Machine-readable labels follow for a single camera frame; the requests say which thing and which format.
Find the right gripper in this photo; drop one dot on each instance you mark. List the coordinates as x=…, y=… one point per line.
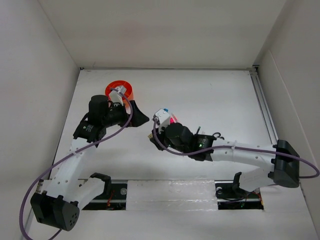
x=160, y=135

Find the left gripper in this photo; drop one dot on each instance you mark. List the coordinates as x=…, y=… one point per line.
x=138, y=118

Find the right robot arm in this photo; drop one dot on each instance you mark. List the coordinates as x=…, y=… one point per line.
x=274, y=164

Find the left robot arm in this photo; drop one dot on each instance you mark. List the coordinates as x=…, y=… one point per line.
x=59, y=205

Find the pink cap black highlighter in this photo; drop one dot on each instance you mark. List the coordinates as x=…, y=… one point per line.
x=173, y=119

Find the orange round organizer container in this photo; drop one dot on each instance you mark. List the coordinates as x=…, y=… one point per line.
x=129, y=92

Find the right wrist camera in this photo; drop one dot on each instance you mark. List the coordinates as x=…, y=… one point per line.
x=161, y=118

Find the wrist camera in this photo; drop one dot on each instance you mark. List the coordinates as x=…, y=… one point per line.
x=161, y=118
x=116, y=95

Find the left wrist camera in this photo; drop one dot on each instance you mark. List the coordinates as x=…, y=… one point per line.
x=116, y=95

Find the black handled scissors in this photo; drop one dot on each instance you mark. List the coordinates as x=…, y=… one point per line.
x=218, y=135

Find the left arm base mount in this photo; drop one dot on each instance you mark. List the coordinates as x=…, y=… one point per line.
x=115, y=200

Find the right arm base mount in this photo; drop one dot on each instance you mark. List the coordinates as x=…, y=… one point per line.
x=237, y=199

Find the aluminium rail right edge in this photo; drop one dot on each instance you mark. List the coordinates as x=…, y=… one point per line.
x=262, y=102

